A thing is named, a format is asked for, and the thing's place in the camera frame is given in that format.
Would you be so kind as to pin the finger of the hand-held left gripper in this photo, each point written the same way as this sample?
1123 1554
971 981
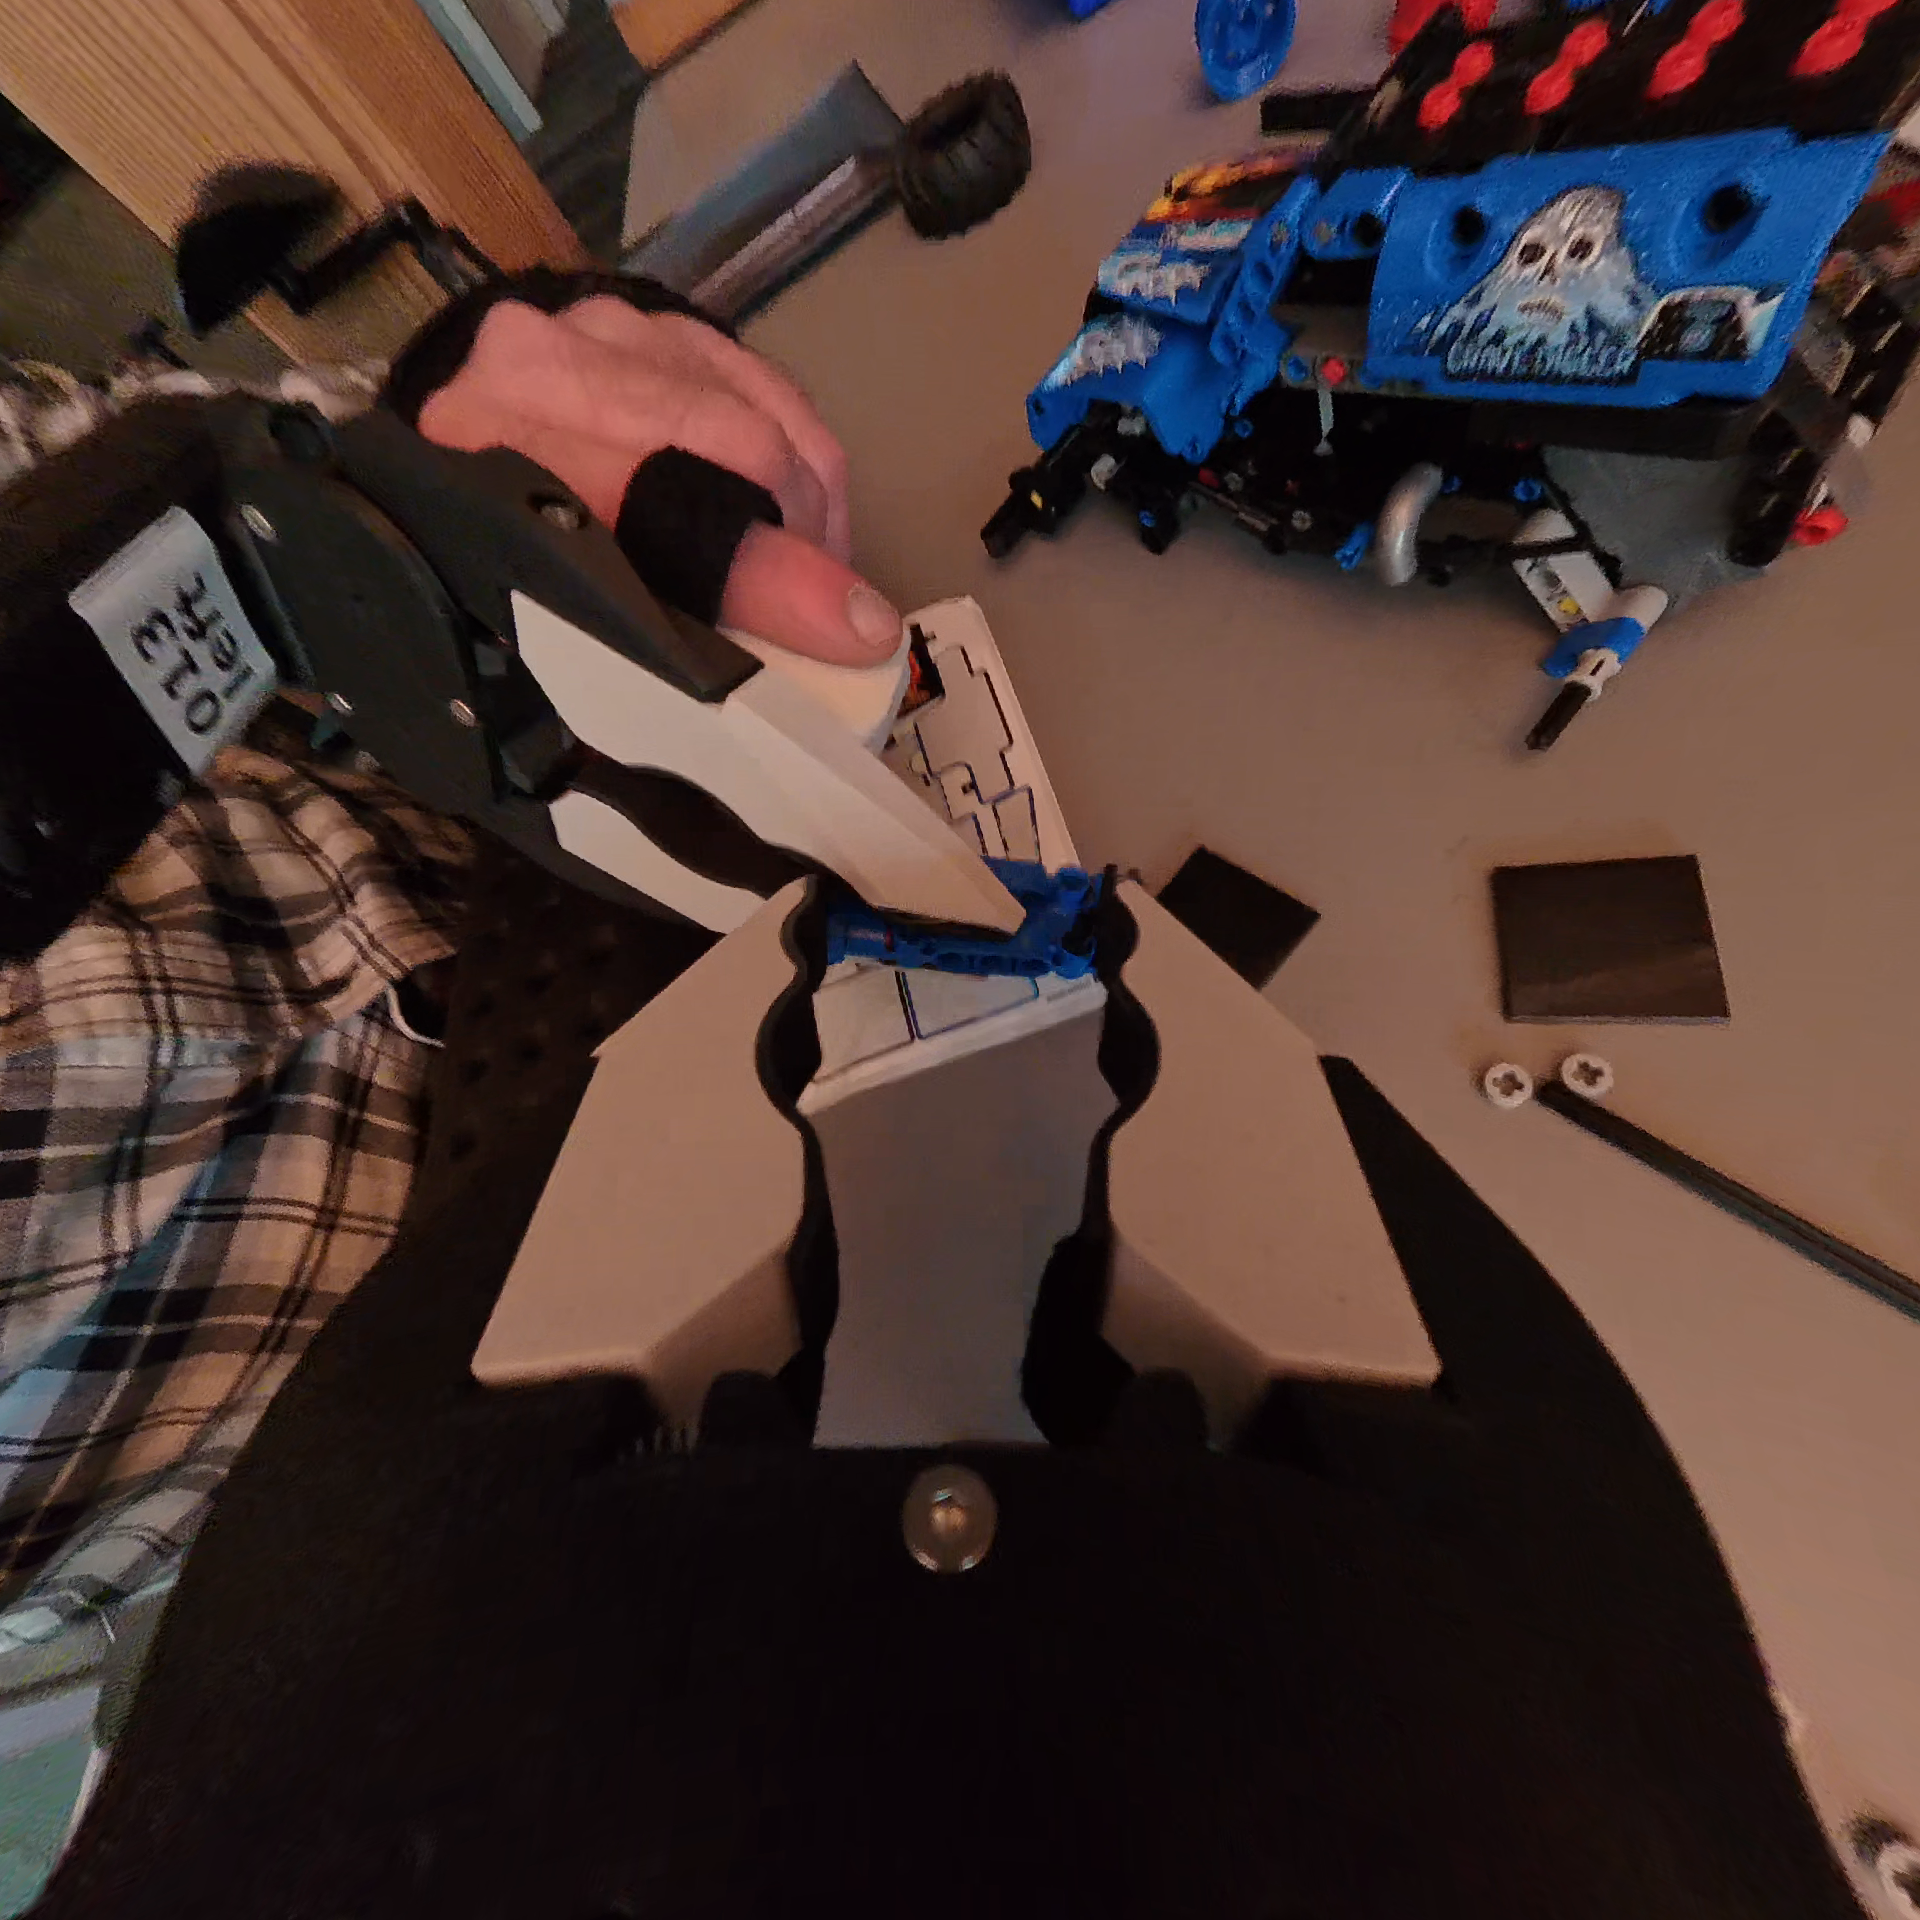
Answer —
840 811
662 863

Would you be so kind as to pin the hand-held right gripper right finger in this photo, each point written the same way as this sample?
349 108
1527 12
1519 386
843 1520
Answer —
1260 1202

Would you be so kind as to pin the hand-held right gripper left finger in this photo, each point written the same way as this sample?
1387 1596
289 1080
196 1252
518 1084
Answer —
645 1202

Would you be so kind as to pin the blue printed toy panel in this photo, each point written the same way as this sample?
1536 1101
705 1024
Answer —
960 944

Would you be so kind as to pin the blue black toy truck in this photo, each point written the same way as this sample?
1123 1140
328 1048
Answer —
1576 255

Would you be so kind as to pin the person's left hand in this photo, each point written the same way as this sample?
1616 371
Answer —
599 390

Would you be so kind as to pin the white sticker sheet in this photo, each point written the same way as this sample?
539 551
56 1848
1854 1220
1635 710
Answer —
960 1036

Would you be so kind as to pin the small grey toy bushing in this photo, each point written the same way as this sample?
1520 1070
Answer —
1588 1070
1508 1084

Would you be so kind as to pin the long black toy axle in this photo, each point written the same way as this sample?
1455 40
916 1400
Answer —
1724 1202

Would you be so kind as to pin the person's plaid shirt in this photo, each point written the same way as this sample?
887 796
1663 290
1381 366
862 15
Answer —
181 1125

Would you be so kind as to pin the wooden table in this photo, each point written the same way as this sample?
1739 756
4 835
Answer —
301 135

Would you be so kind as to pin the grey plastic pouch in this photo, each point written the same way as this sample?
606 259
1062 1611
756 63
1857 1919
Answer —
781 196

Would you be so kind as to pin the black rubber toy tire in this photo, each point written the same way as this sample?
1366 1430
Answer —
960 149

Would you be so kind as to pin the blue toy wheel rim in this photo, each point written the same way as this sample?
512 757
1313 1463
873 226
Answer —
1245 38

